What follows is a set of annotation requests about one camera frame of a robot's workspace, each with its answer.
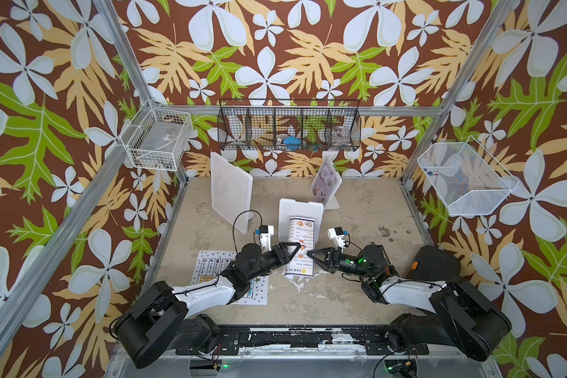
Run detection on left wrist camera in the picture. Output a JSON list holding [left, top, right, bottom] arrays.
[[255, 225, 275, 252]]

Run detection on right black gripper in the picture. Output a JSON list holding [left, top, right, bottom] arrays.
[[308, 249, 373, 281]]

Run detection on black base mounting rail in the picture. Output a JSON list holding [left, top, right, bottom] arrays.
[[169, 325, 429, 356]]

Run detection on dotted border table menu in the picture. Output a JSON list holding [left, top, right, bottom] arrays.
[[191, 250, 269, 306]]

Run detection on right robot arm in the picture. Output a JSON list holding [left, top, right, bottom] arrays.
[[307, 243, 512, 362]]

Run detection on white mesh basket right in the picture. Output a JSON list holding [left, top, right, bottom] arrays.
[[417, 137, 520, 217]]

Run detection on blue object in rack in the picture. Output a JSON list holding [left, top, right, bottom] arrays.
[[283, 136, 302, 151]]

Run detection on blue bordered menu sheet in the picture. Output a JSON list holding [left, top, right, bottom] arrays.
[[284, 217, 315, 277]]

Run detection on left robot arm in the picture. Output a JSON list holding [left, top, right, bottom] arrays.
[[110, 242, 302, 369]]

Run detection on white wire basket left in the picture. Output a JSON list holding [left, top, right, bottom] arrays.
[[121, 101, 194, 172]]

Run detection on black wire rack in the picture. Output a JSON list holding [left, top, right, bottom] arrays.
[[216, 99, 362, 152]]

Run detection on pink restaurant special menu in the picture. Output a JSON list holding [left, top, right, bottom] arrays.
[[312, 160, 340, 204]]

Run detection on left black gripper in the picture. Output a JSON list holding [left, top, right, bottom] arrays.
[[245, 241, 299, 283]]

